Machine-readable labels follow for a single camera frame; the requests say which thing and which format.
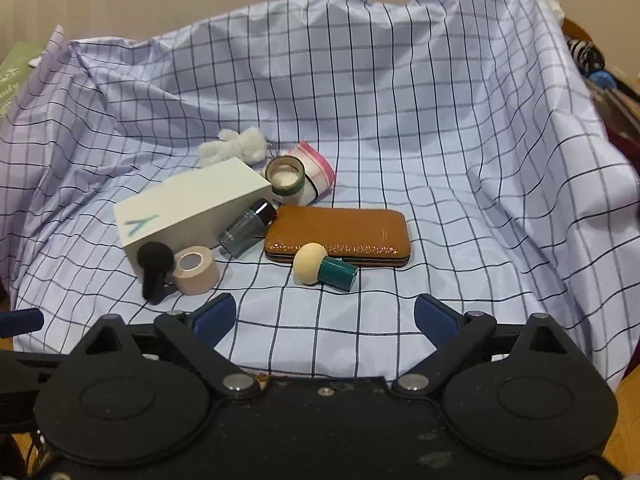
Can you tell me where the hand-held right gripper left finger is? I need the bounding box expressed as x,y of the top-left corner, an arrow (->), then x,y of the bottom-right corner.
67,293 -> 262,401

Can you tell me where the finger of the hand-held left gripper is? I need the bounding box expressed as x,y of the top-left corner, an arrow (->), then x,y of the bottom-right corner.
0,309 -> 44,338

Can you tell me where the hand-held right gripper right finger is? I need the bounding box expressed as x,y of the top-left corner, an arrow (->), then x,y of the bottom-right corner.
391,293 -> 577,398

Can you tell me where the black fluffy puff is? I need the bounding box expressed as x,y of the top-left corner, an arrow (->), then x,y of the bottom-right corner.
138,241 -> 177,305

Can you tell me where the beige sponge with teal handle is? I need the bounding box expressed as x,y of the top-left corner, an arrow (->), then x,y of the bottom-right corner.
292,242 -> 359,293

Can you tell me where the green rimmed tape roll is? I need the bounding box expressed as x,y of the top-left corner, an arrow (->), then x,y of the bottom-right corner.
264,155 -> 306,197

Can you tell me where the white plush toy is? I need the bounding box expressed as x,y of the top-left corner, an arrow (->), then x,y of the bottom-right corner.
198,127 -> 269,167

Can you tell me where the pink and white cloth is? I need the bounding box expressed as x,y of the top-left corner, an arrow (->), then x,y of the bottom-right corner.
286,140 -> 337,206

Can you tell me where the beige tape roll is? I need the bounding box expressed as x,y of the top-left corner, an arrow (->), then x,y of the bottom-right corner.
171,246 -> 220,296

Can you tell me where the dark glass bottle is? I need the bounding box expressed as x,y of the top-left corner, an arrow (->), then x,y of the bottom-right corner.
219,198 -> 277,260

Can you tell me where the white cardboard box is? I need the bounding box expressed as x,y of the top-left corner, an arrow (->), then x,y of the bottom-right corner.
113,156 -> 274,277

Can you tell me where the brown leather case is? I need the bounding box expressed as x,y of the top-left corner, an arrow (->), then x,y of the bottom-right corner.
263,204 -> 412,267

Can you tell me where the checked white bed sheet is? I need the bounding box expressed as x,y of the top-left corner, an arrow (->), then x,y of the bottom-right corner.
0,0 -> 640,396

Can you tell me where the green printed bag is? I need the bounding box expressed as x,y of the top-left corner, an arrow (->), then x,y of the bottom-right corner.
0,41 -> 52,118

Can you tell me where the blue ball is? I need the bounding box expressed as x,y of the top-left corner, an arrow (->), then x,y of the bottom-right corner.
587,71 -> 617,92

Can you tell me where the zebra striped object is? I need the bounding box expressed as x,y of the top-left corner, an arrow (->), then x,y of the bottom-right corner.
567,37 -> 607,79

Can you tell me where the curved wooden chair back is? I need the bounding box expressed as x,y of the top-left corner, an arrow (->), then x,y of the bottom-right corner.
562,17 -> 597,42

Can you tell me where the white crumpled cloth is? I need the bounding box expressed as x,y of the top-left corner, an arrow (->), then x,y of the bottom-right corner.
541,0 -> 567,24

